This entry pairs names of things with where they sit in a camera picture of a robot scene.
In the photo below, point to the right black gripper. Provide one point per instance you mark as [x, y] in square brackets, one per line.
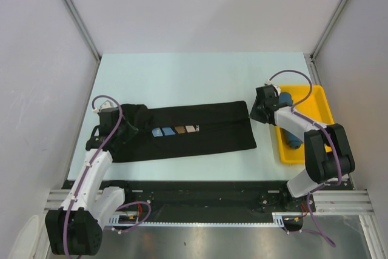
[253, 114]

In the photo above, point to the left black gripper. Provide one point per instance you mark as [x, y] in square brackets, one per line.
[131, 131]

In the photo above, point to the black printed t-shirt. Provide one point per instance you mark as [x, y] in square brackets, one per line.
[175, 132]

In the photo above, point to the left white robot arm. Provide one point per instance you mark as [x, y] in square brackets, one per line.
[76, 227]

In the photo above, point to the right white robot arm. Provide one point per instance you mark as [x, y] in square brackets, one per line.
[326, 148]

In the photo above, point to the rolled blue t-shirt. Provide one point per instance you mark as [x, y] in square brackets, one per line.
[291, 140]

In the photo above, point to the yellow plastic tray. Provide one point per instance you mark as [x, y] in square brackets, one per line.
[307, 116]

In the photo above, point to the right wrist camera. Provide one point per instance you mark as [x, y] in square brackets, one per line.
[275, 87]

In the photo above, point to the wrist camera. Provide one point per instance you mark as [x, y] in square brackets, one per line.
[106, 105]
[275, 87]

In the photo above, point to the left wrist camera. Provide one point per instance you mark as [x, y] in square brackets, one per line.
[106, 105]

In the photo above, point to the right aluminium frame post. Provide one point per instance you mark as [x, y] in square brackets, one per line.
[335, 16]

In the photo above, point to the aluminium frame post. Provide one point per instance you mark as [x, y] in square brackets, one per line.
[82, 28]
[335, 16]

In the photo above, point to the grey cable duct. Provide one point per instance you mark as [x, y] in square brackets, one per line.
[122, 222]

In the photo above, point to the left aluminium frame post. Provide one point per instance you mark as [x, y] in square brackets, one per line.
[82, 28]

